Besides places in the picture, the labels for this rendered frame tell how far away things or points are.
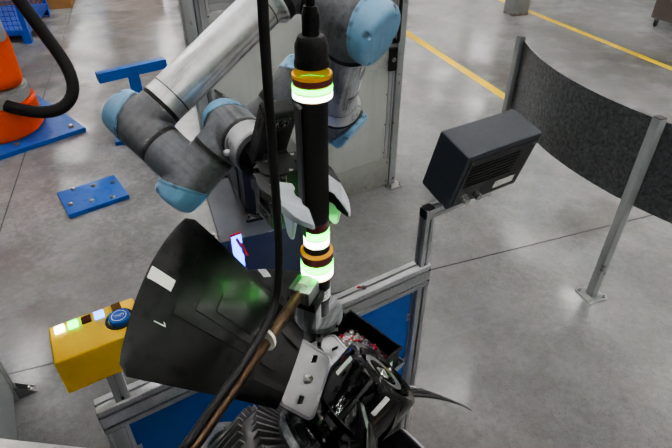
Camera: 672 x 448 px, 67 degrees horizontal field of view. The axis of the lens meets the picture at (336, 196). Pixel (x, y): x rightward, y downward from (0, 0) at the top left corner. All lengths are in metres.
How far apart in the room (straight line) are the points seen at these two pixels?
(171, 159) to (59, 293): 2.15
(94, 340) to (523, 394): 1.74
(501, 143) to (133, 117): 0.87
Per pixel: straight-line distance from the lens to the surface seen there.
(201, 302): 0.63
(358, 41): 0.89
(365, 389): 0.72
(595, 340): 2.67
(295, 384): 0.72
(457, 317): 2.55
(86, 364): 1.11
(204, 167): 0.82
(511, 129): 1.40
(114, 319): 1.11
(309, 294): 0.65
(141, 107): 0.88
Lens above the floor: 1.84
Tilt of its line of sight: 34 degrees down
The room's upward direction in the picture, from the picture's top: straight up
